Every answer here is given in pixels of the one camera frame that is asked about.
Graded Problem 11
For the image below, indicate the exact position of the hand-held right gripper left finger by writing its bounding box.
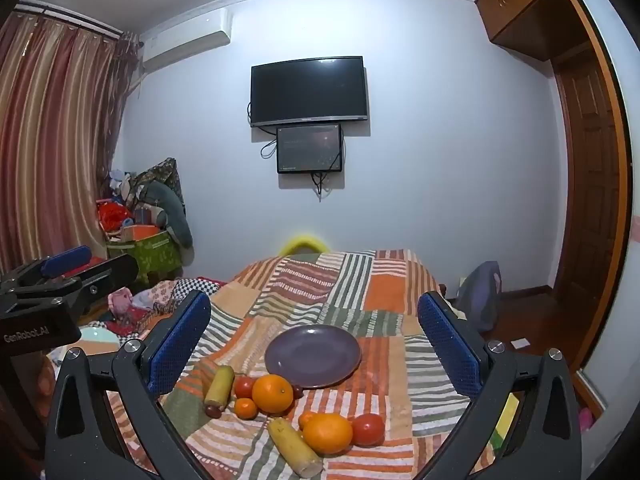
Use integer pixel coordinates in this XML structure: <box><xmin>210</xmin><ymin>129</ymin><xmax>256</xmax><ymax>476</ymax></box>
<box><xmin>44</xmin><ymin>290</ymin><xmax>221</xmax><ymax>480</ymax></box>

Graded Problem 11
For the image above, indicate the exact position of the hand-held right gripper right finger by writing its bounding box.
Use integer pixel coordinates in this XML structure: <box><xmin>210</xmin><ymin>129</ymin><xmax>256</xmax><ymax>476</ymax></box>
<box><xmin>417</xmin><ymin>290</ymin><xmax>585</xmax><ymax>480</ymax></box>

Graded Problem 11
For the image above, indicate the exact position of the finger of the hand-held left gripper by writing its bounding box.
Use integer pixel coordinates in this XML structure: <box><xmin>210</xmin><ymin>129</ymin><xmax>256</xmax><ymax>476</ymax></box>
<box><xmin>0</xmin><ymin>246</ymin><xmax>94</xmax><ymax>292</ymax></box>
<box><xmin>20</xmin><ymin>254</ymin><xmax>140</xmax><ymax>313</ymax></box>

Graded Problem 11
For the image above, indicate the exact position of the yellow corn cob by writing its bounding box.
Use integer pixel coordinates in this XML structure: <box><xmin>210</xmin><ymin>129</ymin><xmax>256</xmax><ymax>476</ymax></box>
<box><xmin>267</xmin><ymin>417</ymin><xmax>325</xmax><ymax>478</ymax></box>
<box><xmin>204</xmin><ymin>365</ymin><xmax>236</xmax><ymax>409</ymax></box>

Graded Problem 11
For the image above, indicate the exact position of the large orange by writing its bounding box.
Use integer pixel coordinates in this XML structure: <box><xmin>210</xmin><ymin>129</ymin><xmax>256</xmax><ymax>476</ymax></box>
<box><xmin>303</xmin><ymin>412</ymin><xmax>354</xmax><ymax>456</ymax></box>
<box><xmin>251</xmin><ymin>374</ymin><xmax>294</xmax><ymax>415</ymax></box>

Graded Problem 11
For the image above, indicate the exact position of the large red tomato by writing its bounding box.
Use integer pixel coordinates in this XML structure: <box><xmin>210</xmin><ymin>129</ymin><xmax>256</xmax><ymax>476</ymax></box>
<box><xmin>350</xmin><ymin>412</ymin><xmax>386</xmax><ymax>448</ymax></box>

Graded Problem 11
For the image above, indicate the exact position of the purple plate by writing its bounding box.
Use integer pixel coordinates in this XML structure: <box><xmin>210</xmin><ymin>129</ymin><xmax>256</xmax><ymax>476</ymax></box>
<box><xmin>264</xmin><ymin>324</ymin><xmax>362</xmax><ymax>389</ymax></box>

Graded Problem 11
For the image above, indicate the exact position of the pink toy figure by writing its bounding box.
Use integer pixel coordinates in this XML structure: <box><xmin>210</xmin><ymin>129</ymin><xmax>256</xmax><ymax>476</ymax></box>
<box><xmin>107</xmin><ymin>287</ymin><xmax>134</xmax><ymax>319</ymax></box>

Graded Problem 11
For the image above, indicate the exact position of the green storage box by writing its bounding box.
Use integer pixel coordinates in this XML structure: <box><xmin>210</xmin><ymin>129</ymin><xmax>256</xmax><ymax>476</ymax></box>
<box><xmin>106</xmin><ymin>230</ymin><xmax>184</xmax><ymax>285</ymax></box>

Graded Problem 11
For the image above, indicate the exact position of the orange box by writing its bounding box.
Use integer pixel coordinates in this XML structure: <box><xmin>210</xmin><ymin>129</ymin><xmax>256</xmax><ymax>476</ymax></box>
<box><xmin>122</xmin><ymin>224</ymin><xmax>162</xmax><ymax>242</ymax></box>

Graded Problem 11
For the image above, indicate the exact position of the checkered cloth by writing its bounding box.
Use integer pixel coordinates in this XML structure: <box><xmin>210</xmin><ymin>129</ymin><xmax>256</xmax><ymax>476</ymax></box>
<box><xmin>150</xmin><ymin>276</ymin><xmax>227</xmax><ymax>307</ymax></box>

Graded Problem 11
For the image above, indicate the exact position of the red plastic bag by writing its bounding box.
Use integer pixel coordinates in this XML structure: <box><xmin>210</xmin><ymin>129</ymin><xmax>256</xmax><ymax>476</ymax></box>
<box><xmin>96</xmin><ymin>199</ymin><xmax>134</xmax><ymax>234</ymax></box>

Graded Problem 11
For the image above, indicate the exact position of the pale teal dish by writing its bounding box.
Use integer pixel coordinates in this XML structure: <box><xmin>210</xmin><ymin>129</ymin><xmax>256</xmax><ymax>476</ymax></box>
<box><xmin>75</xmin><ymin>325</ymin><xmax>122</xmax><ymax>358</ymax></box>

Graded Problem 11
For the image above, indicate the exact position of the grey plush toy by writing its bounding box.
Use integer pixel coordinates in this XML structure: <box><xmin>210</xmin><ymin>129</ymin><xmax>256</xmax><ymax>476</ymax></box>
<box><xmin>137</xmin><ymin>182</ymin><xmax>194</xmax><ymax>250</ymax></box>

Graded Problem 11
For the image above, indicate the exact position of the yellow bed sheet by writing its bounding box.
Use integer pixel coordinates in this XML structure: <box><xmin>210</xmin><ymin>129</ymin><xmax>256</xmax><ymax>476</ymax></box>
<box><xmin>491</xmin><ymin>394</ymin><xmax>522</xmax><ymax>452</ymax></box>

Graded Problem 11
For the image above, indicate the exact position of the striped patchwork blanket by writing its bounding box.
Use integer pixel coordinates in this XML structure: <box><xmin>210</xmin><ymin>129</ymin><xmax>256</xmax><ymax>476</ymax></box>
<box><xmin>102</xmin><ymin>248</ymin><xmax>506</xmax><ymax>480</ymax></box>

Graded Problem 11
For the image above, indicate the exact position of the dark floral cushion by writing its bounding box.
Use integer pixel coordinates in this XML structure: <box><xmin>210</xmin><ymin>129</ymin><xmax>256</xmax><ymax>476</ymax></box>
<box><xmin>134</xmin><ymin>157</ymin><xmax>187</xmax><ymax>211</ymax></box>

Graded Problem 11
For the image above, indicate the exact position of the striped red curtain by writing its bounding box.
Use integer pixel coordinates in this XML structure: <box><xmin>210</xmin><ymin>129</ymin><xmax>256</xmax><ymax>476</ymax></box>
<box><xmin>0</xmin><ymin>9</ymin><xmax>142</xmax><ymax>276</ymax></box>

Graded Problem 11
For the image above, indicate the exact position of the yellow plastic object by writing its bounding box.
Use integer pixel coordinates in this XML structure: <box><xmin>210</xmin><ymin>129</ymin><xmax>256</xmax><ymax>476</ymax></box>
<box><xmin>277</xmin><ymin>234</ymin><xmax>327</xmax><ymax>257</ymax></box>

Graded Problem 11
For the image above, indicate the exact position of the brown wooden door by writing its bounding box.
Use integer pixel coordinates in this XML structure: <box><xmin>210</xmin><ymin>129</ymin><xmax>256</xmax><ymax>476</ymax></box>
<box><xmin>552</xmin><ymin>45</ymin><xmax>625</xmax><ymax>361</ymax></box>

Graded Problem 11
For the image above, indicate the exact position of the white air conditioner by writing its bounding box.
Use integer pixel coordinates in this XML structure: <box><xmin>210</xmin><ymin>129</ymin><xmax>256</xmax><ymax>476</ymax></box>
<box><xmin>140</xmin><ymin>7</ymin><xmax>234</xmax><ymax>72</ymax></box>

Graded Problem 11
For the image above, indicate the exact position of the wooden overhead cabinet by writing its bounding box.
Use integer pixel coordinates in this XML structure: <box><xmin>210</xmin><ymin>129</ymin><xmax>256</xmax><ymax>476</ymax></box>
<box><xmin>475</xmin><ymin>0</ymin><xmax>596</xmax><ymax>62</ymax></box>

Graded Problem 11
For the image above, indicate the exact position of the black monitor cable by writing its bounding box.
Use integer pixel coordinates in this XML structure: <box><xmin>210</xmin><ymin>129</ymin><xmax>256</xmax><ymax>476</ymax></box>
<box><xmin>310</xmin><ymin>170</ymin><xmax>335</xmax><ymax>202</ymax></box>

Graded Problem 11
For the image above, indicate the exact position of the black television cable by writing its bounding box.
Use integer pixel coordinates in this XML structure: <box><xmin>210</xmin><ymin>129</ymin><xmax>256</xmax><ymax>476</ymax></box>
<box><xmin>246</xmin><ymin>101</ymin><xmax>279</xmax><ymax>159</ymax></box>

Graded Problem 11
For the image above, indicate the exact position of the small black wall monitor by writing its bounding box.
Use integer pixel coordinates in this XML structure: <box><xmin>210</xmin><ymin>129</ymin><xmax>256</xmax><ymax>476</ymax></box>
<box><xmin>276</xmin><ymin>124</ymin><xmax>344</xmax><ymax>175</ymax></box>

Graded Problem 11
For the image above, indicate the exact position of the curtain rail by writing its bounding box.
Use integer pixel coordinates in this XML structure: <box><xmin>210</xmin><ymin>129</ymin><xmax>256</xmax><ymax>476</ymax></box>
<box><xmin>14</xmin><ymin>2</ymin><xmax>127</xmax><ymax>39</ymax></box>

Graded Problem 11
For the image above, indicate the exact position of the large black wall television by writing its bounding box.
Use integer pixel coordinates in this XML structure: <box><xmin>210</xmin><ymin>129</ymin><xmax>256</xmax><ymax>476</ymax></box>
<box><xmin>250</xmin><ymin>56</ymin><xmax>370</xmax><ymax>128</ymax></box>

